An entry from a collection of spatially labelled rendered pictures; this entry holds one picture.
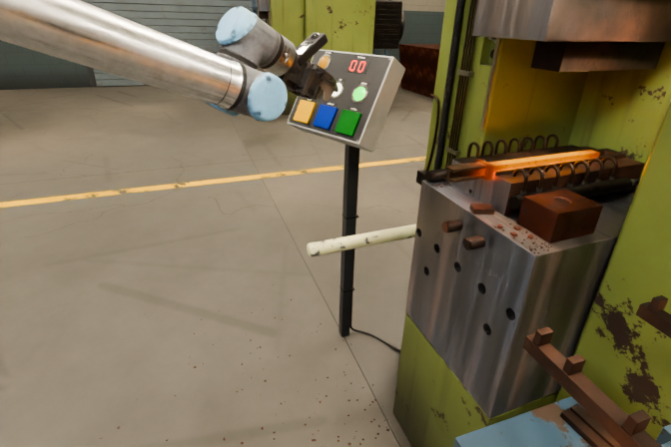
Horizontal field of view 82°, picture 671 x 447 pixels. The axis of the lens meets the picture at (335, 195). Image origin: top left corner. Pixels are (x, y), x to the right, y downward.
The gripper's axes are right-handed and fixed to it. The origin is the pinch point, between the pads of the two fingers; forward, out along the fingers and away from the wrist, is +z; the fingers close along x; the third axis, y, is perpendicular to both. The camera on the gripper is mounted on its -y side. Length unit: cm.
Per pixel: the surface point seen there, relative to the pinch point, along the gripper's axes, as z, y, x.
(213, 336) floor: 35, 109, -49
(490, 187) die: 9, 13, 48
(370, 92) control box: 11.0, -3.9, 3.8
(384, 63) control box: 11.0, -13.2, 4.7
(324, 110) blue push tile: 10.3, 4.9, -11.1
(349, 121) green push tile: 10.3, 6.3, 1.0
